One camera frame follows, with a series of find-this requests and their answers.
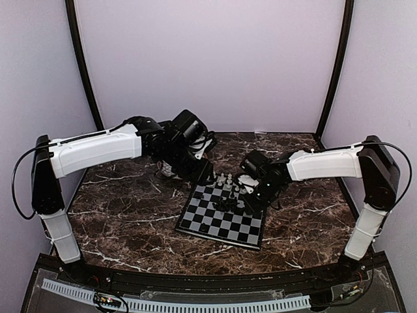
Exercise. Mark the black front frame rail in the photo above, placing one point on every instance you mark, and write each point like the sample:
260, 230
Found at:
376, 275

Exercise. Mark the black left corner frame post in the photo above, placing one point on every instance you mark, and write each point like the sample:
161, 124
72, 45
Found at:
75, 34

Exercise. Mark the black piece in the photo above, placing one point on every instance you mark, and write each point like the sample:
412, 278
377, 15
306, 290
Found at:
204, 228

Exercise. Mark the black white chess board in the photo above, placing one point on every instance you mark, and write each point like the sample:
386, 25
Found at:
241, 230

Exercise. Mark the black corner frame post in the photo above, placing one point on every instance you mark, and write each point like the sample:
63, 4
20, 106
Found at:
337, 69
75, 34

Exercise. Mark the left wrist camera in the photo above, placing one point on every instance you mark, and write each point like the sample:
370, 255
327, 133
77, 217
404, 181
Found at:
189, 126

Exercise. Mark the white king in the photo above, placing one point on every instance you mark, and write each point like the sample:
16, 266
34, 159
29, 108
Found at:
229, 181

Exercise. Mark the black right corner frame post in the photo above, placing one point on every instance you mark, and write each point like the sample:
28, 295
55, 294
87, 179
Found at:
337, 69

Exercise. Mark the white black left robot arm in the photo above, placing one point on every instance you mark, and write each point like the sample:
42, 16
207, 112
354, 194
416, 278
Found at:
59, 158

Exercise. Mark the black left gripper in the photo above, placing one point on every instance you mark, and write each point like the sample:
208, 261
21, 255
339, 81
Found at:
201, 175

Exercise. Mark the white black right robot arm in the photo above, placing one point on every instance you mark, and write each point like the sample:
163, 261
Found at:
368, 162

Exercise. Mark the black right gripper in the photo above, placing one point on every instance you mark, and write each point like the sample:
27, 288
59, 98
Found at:
254, 207

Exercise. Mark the fallen black chess rook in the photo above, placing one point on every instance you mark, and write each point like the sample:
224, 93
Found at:
198, 195

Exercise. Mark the floral patterned ceramic plate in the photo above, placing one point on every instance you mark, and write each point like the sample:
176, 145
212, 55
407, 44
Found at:
164, 170

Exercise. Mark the white slotted cable duct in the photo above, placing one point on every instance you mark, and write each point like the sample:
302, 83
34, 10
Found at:
157, 301

